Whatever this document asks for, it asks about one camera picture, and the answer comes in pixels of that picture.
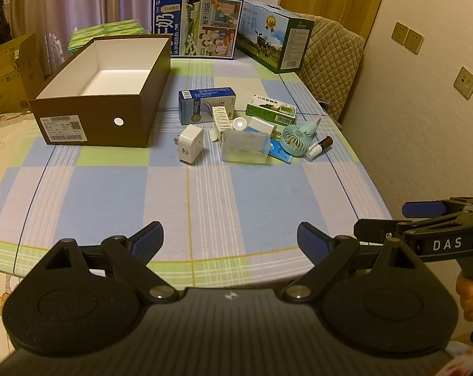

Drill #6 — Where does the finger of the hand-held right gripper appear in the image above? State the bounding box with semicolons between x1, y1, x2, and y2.
353;211;472;244
403;197;473;219

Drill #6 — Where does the small white box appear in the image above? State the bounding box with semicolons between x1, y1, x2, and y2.
247;117;275;136

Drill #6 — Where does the beige wall socket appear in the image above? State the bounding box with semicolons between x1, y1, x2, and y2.
454;66;473;100
391;21;410;44
405;29;425;55

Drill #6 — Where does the person's right hand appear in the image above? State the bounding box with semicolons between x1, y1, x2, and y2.
456;272;473;322

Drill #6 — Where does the blue medicine box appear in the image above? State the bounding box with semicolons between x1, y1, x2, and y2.
178;87;237;125

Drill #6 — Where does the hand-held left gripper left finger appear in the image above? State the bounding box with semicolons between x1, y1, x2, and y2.
44;221;178;302

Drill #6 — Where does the clear plastic box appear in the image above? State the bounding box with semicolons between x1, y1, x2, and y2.
221;130;271;164

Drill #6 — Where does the clear blister tray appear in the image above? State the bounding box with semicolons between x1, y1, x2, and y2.
213;106;233;132

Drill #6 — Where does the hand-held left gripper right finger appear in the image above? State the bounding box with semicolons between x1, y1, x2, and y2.
283;222;421;302

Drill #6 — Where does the red printed package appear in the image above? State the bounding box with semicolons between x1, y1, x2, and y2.
448;341;473;376

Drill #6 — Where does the brown shoe box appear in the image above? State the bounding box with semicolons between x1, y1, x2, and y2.
29;34;172;148

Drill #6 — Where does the white plug adapter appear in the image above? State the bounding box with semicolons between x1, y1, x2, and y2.
175;124;206;164

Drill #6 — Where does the small brown dropper bottle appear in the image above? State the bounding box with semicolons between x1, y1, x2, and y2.
305;136;334;160

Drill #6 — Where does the green medicine box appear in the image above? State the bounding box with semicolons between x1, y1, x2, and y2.
245;93;298;127

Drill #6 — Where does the mint handheld fan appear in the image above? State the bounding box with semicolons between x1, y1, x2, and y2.
280;121;319;157

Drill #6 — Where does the green and blue milk carton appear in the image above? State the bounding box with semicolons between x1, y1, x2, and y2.
236;1;314;74

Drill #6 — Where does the cream cartoon bedsheet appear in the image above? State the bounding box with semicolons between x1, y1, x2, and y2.
0;112;41;194

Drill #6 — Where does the blue printed milk carton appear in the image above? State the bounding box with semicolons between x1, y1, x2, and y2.
151;0;244;60

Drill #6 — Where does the open cardboard box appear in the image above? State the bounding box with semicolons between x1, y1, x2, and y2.
0;32;39;118

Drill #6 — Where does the green tissue multipack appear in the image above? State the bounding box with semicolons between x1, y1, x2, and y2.
67;19;147;56

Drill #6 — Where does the beige quilted chair cushion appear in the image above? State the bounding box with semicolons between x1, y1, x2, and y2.
299;15;366;122

